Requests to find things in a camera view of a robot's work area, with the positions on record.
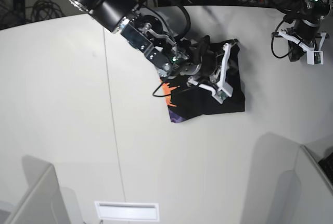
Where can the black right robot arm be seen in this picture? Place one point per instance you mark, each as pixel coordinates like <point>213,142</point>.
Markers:
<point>171,54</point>

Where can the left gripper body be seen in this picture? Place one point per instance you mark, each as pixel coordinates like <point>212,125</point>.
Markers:
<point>307,32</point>

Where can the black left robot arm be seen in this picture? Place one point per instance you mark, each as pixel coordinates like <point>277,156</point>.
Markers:
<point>312,10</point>

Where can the white partition panel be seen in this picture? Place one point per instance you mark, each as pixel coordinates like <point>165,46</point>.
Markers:
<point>42,202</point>
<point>303,194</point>

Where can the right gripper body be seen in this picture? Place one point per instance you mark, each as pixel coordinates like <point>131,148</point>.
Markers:
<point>207,66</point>

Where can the black keyboard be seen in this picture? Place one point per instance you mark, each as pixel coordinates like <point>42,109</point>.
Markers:
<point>327,166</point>

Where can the white partition panel left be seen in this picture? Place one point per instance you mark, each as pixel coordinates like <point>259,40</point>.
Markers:
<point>42,202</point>

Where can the white partition panel right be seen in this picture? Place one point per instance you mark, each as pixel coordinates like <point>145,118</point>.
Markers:
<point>303,194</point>

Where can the black T-shirt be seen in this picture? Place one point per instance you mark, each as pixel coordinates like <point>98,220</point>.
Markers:
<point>183,108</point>

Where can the white table cable slot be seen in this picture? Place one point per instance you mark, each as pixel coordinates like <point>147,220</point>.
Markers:
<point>141,212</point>

